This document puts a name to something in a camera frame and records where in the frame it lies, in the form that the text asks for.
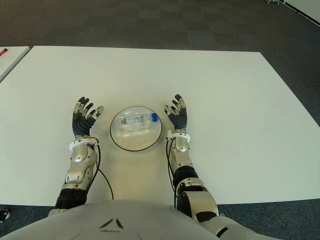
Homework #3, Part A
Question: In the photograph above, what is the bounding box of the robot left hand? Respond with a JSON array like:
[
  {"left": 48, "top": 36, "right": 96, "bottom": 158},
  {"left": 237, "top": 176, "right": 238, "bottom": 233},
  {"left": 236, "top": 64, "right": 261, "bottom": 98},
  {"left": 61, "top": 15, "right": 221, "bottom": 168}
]
[{"left": 71, "top": 96, "right": 105, "bottom": 138}]

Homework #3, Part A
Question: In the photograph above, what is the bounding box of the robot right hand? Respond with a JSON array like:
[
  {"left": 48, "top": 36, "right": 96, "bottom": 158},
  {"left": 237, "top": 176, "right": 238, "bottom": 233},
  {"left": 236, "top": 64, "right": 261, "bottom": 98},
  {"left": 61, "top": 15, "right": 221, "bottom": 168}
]
[{"left": 163, "top": 93, "right": 189, "bottom": 131}]

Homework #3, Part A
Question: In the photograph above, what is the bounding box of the clear water bottle blue cap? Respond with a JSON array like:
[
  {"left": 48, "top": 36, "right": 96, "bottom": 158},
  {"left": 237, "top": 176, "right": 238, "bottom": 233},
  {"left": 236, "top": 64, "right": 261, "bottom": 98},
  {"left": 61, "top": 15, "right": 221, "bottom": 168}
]
[{"left": 115, "top": 112, "right": 159, "bottom": 135}]

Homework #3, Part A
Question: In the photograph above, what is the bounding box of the white plate black rim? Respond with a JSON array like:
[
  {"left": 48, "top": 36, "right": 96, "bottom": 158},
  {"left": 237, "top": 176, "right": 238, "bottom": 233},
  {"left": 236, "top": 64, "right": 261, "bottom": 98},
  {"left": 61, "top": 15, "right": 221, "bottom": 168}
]
[{"left": 109, "top": 106, "right": 164, "bottom": 152}]

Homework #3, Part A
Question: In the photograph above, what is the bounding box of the white side table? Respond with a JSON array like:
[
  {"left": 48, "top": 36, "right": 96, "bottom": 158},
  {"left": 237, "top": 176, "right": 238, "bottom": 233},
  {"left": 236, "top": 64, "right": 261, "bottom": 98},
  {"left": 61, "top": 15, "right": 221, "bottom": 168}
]
[{"left": 0, "top": 46, "right": 31, "bottom": 83}]

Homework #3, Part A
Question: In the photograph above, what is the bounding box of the grey robot torso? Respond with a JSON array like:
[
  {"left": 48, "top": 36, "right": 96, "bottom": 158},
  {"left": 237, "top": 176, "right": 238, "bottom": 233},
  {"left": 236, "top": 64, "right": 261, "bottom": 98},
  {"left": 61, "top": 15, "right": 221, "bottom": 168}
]
[{"left": 0, "top": 199, "right": 320, "bottom": 240}]

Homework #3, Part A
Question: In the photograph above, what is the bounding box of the black stand base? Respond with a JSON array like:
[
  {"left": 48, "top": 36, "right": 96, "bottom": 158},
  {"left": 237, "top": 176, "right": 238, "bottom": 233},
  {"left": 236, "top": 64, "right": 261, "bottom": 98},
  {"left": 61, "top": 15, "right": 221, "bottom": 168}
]
[{"left": 0, "top": 208, "right": 11, "bottom": 224}]

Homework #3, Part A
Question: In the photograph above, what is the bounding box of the white board with dark edge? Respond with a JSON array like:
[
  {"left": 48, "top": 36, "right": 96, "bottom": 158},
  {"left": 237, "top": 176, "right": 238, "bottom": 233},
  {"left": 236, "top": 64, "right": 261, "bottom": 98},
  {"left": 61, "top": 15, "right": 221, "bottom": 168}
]
[{"left": 279, "top": 0, "right": 320, "bottom": 27}]

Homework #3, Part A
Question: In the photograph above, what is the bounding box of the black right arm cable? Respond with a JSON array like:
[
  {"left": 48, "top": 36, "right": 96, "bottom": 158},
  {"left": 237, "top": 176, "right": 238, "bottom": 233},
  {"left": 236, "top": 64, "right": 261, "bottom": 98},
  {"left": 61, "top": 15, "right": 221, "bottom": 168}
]
[{"left": 166, "top": 139, "right": 179, "bottom": 209}]

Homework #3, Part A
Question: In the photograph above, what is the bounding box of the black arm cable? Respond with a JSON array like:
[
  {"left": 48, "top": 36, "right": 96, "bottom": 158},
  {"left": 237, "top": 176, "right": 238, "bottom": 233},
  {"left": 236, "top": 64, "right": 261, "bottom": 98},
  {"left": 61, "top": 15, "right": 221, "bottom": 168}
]
[
  {"left": 166, "top": 139, "right": 179, "bottom": 209},
  {"left": 94, "top": 142, "right": 116, "bottom": 201}
]

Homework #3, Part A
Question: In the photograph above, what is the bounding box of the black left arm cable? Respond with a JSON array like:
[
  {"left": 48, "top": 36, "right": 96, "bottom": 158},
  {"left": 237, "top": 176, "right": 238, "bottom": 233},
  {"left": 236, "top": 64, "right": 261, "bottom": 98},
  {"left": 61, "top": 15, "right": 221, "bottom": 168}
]
[{"left": 94, "top": 142, "right": 116, "bottom": 201}]

